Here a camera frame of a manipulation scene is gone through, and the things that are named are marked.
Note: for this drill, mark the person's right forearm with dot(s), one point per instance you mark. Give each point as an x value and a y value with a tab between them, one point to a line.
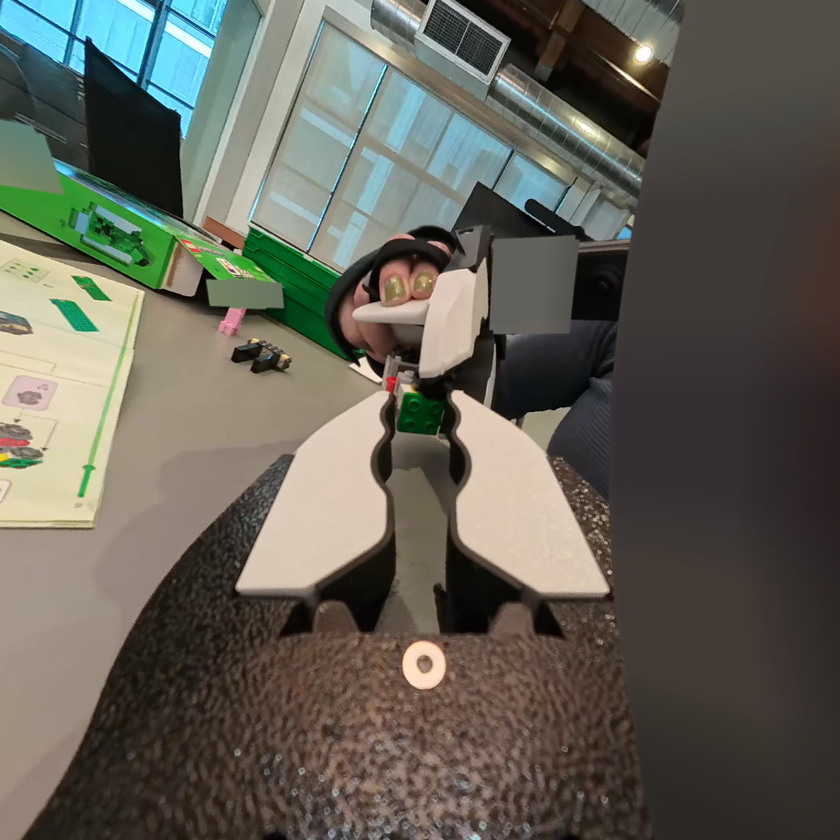
558	367

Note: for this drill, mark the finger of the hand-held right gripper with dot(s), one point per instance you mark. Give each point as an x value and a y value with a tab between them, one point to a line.
489	367
456	315

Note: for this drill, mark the glass partition windows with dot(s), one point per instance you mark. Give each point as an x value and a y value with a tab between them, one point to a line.
367	164

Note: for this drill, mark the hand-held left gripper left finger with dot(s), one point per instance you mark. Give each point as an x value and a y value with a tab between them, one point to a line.
321	518

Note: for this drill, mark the blue-tinted exterior window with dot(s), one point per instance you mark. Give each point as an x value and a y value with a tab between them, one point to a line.
131	39

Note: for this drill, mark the round ceiling light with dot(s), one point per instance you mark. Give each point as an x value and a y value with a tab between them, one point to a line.
643	52

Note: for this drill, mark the person's dark sweater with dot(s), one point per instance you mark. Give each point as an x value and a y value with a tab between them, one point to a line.
584	446

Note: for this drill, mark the white air vent grille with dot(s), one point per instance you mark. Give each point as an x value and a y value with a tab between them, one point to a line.
459	36

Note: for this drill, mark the pale green instruction booklet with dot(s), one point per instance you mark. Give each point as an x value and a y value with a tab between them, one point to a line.
65	394

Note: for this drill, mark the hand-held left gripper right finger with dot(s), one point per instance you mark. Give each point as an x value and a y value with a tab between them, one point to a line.
525	518

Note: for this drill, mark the green and grey brick assembly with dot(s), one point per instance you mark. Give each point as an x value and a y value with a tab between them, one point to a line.
420	413

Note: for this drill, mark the grey desk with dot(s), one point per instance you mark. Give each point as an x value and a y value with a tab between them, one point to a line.
229	426

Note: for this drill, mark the green storage bin stack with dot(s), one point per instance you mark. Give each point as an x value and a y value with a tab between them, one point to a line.
289	275

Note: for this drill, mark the green toy box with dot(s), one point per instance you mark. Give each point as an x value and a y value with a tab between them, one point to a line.
65	223

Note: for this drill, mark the person's right hand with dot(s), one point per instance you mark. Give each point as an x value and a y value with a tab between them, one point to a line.
400	289

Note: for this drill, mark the silver ventilation duct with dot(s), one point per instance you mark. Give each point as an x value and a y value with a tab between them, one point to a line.
558	111

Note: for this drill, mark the pink toy pig figure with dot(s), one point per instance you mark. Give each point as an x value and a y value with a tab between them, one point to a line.
233	321

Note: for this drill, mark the small black brick model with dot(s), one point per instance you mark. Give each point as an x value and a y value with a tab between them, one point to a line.
262	358

